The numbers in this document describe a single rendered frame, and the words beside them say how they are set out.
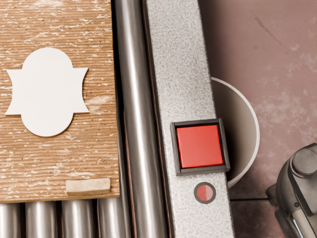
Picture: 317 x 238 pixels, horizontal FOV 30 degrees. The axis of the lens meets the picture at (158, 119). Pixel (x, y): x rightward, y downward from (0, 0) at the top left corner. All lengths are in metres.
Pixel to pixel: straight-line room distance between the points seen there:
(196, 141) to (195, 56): 0.14
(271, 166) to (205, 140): 1.01
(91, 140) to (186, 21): 0.25
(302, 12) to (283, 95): 0.32
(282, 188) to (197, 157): 0.78
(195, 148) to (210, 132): 0.03
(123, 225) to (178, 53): 0.27
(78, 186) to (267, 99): 1.21
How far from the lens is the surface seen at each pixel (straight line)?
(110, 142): 0.83
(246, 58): 1.96
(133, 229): 0.86
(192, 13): 0.94
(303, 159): 1.53
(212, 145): 0.84
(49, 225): 0.82
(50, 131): 0.83
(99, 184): 0.78
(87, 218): 0.82
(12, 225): 0.83
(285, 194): 1.58
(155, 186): 0.83
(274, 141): 1.87
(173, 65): 0.90
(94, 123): 0.84
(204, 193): 0.84
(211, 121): 0.85
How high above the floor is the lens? 1.72
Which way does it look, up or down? 69 degrees down
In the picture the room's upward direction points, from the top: 11 degrees clockwise
